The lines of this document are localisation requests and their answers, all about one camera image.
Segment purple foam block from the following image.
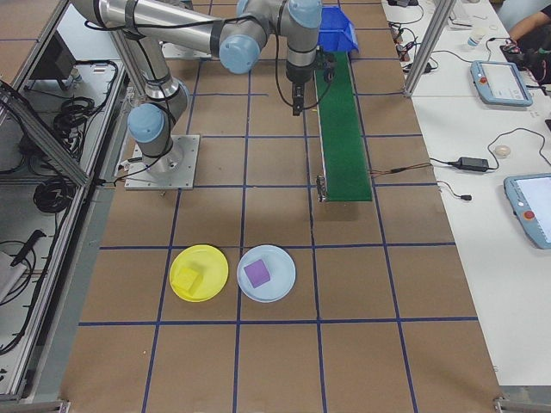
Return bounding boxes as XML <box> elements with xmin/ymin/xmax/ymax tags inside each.
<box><xmin>243</xmin><ymin>259</ymin><xmax>272</xmax><ymax>288</ymax></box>

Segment yellow foam block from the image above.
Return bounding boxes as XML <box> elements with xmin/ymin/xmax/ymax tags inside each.
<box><xmin>173</xmin><ymin>266</ymin><xmax>202</xmax><ymax>298</ymax></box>

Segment light blue plate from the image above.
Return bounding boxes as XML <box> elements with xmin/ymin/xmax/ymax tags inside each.
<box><xmin>236</xmin><ymin>243</ymin><xmax>298</xmax><ymax>304</ymax></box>

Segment yellow plate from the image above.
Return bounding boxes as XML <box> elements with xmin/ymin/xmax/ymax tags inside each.
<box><xmin>169</xmin><ymin>243</ymin><xmax>230</xmax><ymax>304</ymax></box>

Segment green belt conveyor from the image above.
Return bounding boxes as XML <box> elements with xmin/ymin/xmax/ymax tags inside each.
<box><xmin>313</xmin><ymin>50</ymin><xmax>374</xmax><ymax>204</ymax></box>

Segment blue plastic bin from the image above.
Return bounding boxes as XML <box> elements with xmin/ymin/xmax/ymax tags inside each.
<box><xmin>317</xmin><ymin>6</ymin><xmax>359</xmax><ymax>53</ymax></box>

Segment white paper stack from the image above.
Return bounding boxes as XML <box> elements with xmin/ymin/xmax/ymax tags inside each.
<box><xmin>447</xmin><ymin>0</ymin><xmax>474</xmax><ymax>29</ymax></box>

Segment black power adapter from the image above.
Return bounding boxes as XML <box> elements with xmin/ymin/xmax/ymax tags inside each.
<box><xmin>455</xmin><ymin>156</ymin><xmax>491</xmax><ymax>172</ymax></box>

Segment light blue teach pendant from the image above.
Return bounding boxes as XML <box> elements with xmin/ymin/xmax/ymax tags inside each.
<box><xmin>469</xmin><ymin>59</ymin><xmax>534</xmax><ymax>108</ymax></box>
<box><xmin>503</xmin><ymin>173</ymin><xmax>551</xmax><ymax>250</ymax></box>

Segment person in black clothing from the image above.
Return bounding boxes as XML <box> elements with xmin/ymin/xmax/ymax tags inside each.
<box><xmin>507</xmin><ymin>11</ymin><xmax>551</xmax><ymax>85</ymax></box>

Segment black box device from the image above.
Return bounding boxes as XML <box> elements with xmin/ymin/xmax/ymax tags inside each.
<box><xmin>28</xmin><ymin>30</ymin><xmax>79</xmax><ymax>82</ymax></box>

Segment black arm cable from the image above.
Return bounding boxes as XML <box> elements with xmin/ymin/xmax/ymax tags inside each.
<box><xmin>84</xmin><ymin>12</ymin><xmax>322</xmax><ymax>108</ymax></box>

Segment circuit board with coloured wires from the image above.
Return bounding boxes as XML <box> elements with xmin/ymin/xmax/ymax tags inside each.
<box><xmin>389</xmin><ymin>21</ymin><xmax>421</xmax><ymax>61</ymax></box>

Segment red black conveyor wires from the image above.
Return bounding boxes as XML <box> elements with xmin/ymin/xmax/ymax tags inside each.
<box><xmin>368</xmin><ymin>163</ymin><xmax>433</xmax><ymax>176</ymax></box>

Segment white square base plate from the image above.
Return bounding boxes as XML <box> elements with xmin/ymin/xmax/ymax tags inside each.
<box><xmin>123</xmin><ymin>134</ymin><xmax>201</xmax><ymax>191</ymax></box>
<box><xmin>159</xmin><ymin>41</ymin><xmax>213</xmax><ymax>60</ymax></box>

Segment aluminium profile post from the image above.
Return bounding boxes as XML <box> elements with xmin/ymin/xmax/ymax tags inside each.
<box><xmin>109</xmin><ymin>29</ymin><xmax>144</xmax><ymax>107</ymax></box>
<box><xmin>402</xmin><ymin>0</ymin><xmax>457</xmax><ymax>99</ymax></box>

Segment black adapter cable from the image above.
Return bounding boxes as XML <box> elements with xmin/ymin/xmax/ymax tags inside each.
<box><xmin>430</xmin><ymin>127</ymin><xmax>548</xmax><ymax>173</ymax></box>

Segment black cable with plug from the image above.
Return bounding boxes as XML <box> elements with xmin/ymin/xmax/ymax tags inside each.
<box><xmin>437</xmin><ymin>182</ymin><xmax>473</xmax><ymax>202</ymax></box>

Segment black coiled cable bundle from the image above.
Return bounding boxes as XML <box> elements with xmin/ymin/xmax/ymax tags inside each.
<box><xmin>51</xmin><ymin>96</ymin><xmax>108</xmax><ymax>150</ymax></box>
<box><xmin>33</xmin><ymin>176</ymin><xmax>74</xmax><ymax>216</ymax></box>

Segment V-shaped metal bar frame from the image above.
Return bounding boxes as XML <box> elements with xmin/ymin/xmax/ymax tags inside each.
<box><xmin>0</xmin><ymin>0</ymin><xmax>130</xmax><ymax>404</ymax></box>

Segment black handle tool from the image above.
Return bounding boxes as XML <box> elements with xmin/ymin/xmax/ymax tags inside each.
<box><xmin>10</xmin><ymin>229</ymin><xmax>46</xmax><ymax>266</ymax></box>

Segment metal corner bracket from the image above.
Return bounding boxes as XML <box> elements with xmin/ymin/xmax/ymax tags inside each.
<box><xmin>0</xmin><ymin>398</ymin><xmax>70</xmax><ymax>413</ymax></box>
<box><xmin>492</xmin><ymin>393</ymin><xmax>551</xmax><ymax>413</ymax></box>

